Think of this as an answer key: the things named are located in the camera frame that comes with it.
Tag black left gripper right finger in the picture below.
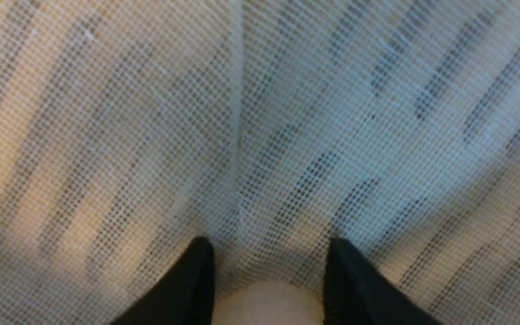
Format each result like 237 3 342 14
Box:
323 238 440 325

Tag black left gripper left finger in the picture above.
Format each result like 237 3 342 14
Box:
111 237 215 325

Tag pale steamed dumpling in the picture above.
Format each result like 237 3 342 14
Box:
211 280 324 325

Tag white mesh steamer liner cloth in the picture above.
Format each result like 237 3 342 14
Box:
0 0 520 325

